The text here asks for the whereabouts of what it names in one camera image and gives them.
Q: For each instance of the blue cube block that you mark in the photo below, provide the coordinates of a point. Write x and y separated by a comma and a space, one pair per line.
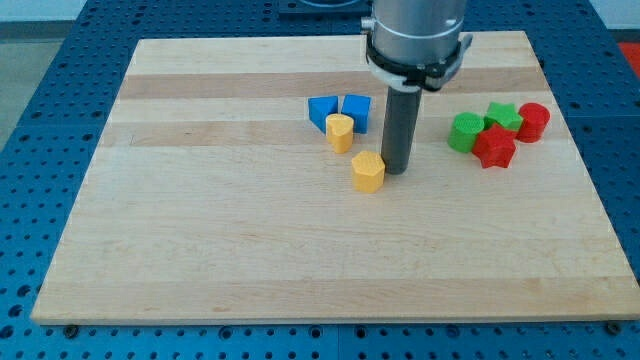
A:
357, 107

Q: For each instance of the red cylinder block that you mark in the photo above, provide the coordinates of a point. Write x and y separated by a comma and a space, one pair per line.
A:
535, 119

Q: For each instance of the yellow heart block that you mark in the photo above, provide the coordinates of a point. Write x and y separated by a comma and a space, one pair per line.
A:
339, 132

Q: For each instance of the green cylinder block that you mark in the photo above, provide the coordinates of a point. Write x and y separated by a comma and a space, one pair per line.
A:
464, 131

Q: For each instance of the yellow hexagon block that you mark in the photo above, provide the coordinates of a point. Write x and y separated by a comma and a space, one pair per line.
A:
368, 171

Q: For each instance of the green star block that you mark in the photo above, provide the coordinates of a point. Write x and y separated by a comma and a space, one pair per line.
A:
503, 114

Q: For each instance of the red star block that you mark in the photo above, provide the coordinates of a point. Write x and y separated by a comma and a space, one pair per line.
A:
495, 147

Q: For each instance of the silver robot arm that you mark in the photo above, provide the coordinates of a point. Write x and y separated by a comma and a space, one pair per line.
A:
412, 46

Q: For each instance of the wooden board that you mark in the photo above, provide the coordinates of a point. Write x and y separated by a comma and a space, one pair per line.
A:
212, 199

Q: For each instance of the blue triangle block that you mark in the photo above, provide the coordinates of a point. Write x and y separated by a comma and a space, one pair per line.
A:
319, 108

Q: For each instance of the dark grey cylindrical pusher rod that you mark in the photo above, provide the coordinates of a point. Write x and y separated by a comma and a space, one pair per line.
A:
401, 114

